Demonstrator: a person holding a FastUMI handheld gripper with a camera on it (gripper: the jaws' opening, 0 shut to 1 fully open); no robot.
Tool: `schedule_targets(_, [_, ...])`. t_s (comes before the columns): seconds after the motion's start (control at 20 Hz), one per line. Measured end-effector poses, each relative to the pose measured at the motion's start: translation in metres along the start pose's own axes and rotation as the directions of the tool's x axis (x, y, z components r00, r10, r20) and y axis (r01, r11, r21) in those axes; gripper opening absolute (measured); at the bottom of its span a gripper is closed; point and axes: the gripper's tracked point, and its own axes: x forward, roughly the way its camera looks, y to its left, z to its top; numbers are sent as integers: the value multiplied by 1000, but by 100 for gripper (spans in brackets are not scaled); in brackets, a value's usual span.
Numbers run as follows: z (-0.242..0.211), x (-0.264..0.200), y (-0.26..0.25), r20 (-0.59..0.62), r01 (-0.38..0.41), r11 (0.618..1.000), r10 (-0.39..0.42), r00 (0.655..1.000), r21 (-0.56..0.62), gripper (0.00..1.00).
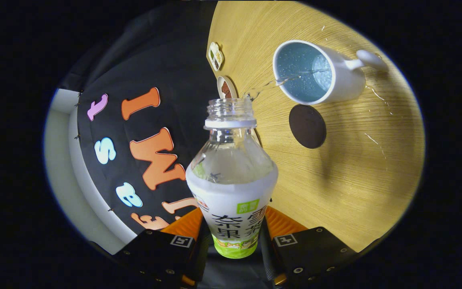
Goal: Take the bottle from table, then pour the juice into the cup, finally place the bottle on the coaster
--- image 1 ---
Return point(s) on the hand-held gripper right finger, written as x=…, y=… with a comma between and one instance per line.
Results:
x=315, y=253

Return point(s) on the red food pieces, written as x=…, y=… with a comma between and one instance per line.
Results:
x=226, y=89

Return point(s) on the black backdrop cloth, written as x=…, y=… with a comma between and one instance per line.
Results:
x=175, y=72

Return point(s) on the white cup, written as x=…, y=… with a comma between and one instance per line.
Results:
x=345, y=84

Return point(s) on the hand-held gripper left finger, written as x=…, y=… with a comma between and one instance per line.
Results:
x=159, y=253

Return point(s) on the round white plate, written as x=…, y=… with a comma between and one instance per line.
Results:
x=219, y=86

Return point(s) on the dark round coaster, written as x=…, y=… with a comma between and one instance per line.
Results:
x=307, y=126

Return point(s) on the divided white dish with beans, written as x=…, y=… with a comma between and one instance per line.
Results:
x=215, y=56

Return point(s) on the clear plastic juice bottle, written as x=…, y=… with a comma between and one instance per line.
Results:
x=231, y=192

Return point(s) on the wooden table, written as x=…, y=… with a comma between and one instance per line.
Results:
x=355, y=160

